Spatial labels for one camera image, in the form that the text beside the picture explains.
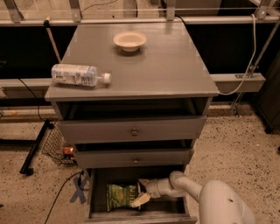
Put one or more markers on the wire mesh basket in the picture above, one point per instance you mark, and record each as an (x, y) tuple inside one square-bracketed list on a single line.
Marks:
[(53, 145)]

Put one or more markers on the grey tape cross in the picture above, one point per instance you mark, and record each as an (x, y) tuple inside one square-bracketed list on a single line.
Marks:
[(79, 192)]

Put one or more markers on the white paper bowl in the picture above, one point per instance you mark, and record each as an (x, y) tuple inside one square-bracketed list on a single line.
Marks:
[(129, 41)]

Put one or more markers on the grey wooden drawer cabinet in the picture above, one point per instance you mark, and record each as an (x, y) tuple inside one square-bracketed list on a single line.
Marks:
[(165, 77)]

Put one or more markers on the black metal floor bar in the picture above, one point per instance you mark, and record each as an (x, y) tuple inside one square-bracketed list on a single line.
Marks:
[(26, 169)]

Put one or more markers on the metal frame rail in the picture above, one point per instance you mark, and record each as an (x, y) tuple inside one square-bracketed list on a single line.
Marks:
[(87, 12)]

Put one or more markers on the clear plastic water bottle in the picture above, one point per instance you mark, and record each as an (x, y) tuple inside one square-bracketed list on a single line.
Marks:
[(88, 76)]

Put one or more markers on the grey open bottom drawer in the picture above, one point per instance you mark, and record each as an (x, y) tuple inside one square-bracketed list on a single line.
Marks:
[(164, 210)]

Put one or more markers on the green jalapeno chip bag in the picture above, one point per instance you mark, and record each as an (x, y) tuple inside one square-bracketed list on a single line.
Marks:
[(120, 196)]

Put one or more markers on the orange soda can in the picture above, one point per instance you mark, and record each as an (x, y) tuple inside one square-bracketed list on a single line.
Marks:
[(68, 151)]

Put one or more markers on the grey top drawer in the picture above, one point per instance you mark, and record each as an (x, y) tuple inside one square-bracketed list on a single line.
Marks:
[(132, 130)]

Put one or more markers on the dark cabinet at right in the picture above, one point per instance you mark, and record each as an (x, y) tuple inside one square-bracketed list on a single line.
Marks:
[(268, 99)]

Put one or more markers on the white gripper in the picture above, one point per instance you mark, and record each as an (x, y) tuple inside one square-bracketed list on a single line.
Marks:
[(153, 187)]

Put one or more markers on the wooden stick black tip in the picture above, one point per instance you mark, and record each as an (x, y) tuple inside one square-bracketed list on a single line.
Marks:
[(46, 24)]

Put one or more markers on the grey middle drawer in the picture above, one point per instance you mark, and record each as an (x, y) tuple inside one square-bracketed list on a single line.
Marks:
[(132, 158)]

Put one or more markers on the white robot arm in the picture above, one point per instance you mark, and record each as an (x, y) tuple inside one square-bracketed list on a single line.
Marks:
[(218, 201)]

